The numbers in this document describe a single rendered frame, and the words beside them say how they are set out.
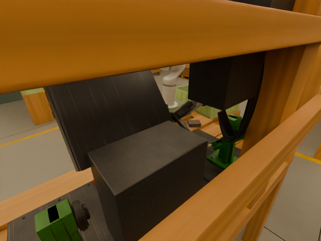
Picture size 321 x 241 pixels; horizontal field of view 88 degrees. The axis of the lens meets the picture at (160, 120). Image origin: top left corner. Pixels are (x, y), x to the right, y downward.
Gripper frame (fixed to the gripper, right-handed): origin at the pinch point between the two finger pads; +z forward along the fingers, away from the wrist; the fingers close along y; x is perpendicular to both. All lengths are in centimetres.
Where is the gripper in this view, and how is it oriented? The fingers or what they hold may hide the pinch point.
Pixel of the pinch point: (178, 115)
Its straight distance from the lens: 71.0
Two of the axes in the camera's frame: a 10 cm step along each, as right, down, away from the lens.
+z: -7.4, 5.3, -4.1
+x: 6.1, 7.8, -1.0
